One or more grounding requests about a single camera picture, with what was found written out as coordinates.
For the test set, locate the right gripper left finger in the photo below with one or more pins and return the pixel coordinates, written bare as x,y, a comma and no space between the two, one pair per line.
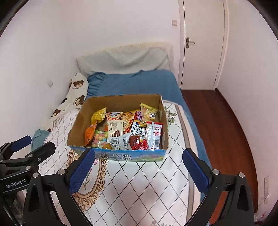
39,208

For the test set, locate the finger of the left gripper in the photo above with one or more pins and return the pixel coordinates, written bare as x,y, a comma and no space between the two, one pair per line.
37,156
18,143

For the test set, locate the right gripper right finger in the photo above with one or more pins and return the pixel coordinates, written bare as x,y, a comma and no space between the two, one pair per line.
238,207

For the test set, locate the white grey snack packet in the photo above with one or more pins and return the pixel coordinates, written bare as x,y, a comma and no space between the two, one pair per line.
121,142

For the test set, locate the red small snack packet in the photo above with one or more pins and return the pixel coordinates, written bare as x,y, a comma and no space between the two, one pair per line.
142,145

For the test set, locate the teal cloth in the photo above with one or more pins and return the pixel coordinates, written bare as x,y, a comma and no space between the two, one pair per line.
38,138

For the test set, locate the white quilted bed cover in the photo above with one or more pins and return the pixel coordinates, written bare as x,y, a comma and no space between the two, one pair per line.
144,193

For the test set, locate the orange snack bag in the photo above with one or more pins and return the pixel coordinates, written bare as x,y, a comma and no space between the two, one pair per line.
89,133

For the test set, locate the colourful candy ball bag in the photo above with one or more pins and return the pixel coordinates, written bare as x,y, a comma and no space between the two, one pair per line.
99,139

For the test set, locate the bear print pillow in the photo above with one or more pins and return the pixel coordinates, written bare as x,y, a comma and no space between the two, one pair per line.
74,99

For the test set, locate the yellow chip bag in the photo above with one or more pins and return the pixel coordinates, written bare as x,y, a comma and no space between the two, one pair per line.
98,116

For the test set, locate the white Franzzi cookie pack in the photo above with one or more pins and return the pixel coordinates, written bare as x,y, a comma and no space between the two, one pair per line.
115,128

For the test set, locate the red panda snack bag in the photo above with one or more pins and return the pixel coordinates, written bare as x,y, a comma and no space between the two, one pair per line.
113,115

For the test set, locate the brown chocolate pack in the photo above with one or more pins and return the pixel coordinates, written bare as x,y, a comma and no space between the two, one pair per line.
134,140

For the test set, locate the blue milk cardboard box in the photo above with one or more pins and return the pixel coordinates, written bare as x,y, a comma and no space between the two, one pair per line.
119,103

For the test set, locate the Korean cheese ramen pack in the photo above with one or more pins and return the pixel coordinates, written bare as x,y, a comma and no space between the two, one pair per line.
132,123

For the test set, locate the yellow peanut snack bag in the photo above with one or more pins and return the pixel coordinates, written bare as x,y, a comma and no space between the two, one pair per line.
148,113

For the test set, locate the white pillow at headboard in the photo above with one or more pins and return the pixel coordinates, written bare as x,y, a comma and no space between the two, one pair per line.
129,59

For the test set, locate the blue bed sheet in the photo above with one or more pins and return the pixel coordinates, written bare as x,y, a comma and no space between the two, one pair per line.
161,82

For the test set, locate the white door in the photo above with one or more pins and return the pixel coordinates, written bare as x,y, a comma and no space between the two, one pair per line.
204,24

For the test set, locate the wall socket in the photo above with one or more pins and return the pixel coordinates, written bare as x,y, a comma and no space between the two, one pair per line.
266,190

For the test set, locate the metal door handle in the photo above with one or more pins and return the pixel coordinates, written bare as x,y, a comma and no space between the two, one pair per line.
188,42

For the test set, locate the wall light switch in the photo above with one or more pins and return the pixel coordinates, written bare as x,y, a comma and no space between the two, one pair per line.
174,22

